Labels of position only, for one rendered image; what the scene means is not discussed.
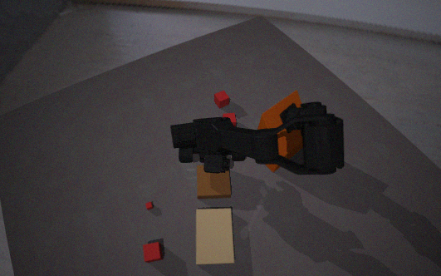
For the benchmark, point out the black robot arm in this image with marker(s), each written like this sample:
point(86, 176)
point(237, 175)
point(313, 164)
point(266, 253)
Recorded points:
point(322, 134)

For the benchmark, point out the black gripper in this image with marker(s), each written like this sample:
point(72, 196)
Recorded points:
point(186, 154)

